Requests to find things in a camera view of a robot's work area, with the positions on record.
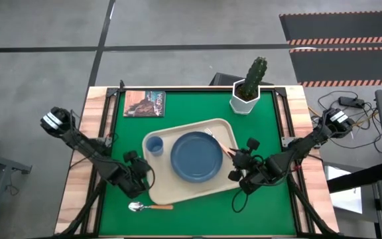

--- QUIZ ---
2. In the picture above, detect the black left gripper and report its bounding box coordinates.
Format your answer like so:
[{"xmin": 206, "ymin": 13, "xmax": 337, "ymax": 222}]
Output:
[{"xmin": 106, "ymin": 157, "xmax": 153, "ymax": 199}]

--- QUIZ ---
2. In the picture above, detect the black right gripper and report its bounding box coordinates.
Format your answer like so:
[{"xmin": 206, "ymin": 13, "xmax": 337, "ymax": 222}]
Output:
[{"xmin": 227, "ymin": 148, "xmax": 284, "ymax": 195}]

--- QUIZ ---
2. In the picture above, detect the fork with orange handle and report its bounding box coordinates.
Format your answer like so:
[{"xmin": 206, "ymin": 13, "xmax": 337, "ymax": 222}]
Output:
[{"xmin": 204, "ymin": 127, "xmax": 234, "ymax": 158}]

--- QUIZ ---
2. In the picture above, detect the light blue plastic cup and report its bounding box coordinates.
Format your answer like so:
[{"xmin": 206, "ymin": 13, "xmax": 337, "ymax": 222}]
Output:
[{"xmin": 145, "ymin": 135, "xmax": 164, "ymax": 157}]

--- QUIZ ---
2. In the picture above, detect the blue round plate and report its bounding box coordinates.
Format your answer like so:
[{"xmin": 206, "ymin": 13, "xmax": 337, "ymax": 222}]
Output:
[{"xmin": 170, "ymin": 131, "xmax": 224, "ymax": 183}]

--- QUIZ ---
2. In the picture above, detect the spoon with orange handle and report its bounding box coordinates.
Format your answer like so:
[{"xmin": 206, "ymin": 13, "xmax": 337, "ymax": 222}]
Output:
[{"xmin": 127, "ymin": 201, "xmax": 174, "ymax": 213}]

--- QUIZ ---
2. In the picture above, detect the cream plastic tray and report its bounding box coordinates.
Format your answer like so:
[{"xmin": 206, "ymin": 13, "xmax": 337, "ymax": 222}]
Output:
[{"xmin": 141, "ymin": 118, "xmax": 247, "ymax": 206}]

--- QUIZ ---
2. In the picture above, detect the green table mat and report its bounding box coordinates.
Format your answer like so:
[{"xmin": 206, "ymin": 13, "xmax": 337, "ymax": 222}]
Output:
[{"xmin": 98, "ymin": 90, "xmax": 297, "ymax": 237}]

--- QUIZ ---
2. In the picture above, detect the white hexagonal plant pot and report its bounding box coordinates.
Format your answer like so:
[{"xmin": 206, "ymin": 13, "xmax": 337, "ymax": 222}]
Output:
[{"xmin": 229, "ymin": 78, "xmax": 261, "ymax": 116}]

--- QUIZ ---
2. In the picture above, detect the Acadia picture book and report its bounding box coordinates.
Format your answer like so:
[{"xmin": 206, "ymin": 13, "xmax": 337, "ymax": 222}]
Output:
[{"xmin": 123, "ymin": 90, "xmax": 167, "ymax": 118}]

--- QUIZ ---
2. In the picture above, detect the black chair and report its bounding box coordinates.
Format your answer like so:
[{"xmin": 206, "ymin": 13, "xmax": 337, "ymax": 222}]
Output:
[{"xmin": 209, "ymin": 72, "xmax": 275, "ymax": 88}]

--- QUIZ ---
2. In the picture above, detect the green cactus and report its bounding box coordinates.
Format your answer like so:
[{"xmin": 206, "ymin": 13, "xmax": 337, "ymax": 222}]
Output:
[{"xmin": 240, "ymin": 56, "xmax": 269, "ymax": 100}]

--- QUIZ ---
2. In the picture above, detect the black diagonal beam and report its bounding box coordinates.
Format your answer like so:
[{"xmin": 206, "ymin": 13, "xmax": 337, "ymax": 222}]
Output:
[{"xmin": 326, "ymin": 162, "xmax": 382, "ymax": 194}]

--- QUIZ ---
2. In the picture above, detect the black power adapter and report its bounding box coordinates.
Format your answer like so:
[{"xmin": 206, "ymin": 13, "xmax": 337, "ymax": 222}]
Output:
[{"xmin": 338, "ymin": 96, "xmax": 366, "ymax": 108}]

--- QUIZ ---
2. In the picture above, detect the black hazard striped floor mat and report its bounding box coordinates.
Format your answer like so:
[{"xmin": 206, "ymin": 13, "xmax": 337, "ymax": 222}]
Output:
[
  {"xmin": 288, "ymin": 46, "xmax": 382, "ymax": 88},
  {"xmin": 279, "ymin": 10, "xmax": 382, "ymax": 46}
]

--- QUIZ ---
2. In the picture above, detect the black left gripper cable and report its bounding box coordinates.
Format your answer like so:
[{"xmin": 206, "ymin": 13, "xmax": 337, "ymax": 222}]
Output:
[{"xmin": 146, "ymin": 164, "xmax": 156, "ymax": 192}]

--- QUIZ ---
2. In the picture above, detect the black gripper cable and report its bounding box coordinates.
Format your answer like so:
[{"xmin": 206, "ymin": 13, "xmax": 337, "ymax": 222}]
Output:
[
  {"xmin": 146, "ymin": 164, "xmax": 156, "ymax": 192},
  {"xmin": 231, "ymin": 189, "xmax": 249, "ymax": 214}
]

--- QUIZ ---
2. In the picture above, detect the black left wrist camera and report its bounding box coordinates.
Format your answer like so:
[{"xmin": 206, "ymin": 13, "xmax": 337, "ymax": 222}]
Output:
[{"xmin": 123, "ymin": 150, "xmax": 139, "ymax": 164}]

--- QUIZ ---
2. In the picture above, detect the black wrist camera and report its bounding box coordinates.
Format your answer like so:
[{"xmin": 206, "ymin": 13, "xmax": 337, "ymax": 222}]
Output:
[
  {"xmin": 123, "ymin": 150, "xmax": 139, "ymax": 164},
  {"xmin": 245, "ymin": 137, "xmax": 261, "ymax": 153}
]

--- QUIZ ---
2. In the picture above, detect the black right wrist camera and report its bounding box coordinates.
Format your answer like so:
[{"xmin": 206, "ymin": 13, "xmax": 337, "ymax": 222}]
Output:
[{"xmin": 245, "ymin": 137, "xmax": 261, "ymax": 153}]

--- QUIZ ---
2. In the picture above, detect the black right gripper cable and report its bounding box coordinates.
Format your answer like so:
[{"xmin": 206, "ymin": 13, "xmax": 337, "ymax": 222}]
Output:
[{"xmin": 231, "ymin": 189, "xmax": 249, "ymax": 214}]

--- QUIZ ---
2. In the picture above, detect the black aluminium table frame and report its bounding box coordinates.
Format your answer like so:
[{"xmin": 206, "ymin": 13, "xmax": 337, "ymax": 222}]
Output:
[{"xmin": 54, "ymin": 79, "xmax": 341, "ymax": 239}]

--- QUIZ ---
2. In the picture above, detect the black floor cable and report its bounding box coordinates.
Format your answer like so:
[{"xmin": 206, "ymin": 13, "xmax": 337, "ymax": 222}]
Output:
[{"xmin": 316, "ymin": 90, "xmax": 382, "ymax": 155}]

